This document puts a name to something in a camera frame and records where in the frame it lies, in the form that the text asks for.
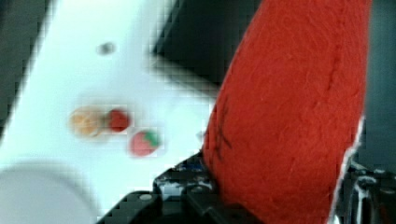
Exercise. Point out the red ketchup bottle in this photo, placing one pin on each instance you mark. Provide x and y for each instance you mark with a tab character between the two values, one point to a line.
289	109

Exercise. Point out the orange slice toy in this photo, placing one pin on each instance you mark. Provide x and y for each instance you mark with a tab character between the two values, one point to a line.
87	121

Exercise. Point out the dark red strawberry toy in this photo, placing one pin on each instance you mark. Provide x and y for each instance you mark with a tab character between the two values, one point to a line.
118	120

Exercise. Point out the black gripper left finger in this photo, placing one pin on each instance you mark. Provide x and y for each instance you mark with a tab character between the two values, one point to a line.
189	173

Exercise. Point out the round grey plate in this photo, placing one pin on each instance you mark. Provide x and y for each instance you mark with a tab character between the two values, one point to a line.
45	193

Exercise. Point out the pink strawberry toy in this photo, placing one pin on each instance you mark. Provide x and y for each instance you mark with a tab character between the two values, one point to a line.
144	143

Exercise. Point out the silver black toaster oven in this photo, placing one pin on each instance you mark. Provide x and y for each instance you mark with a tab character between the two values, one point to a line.
199	38

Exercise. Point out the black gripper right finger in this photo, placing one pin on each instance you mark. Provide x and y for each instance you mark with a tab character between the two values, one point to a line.
366	196

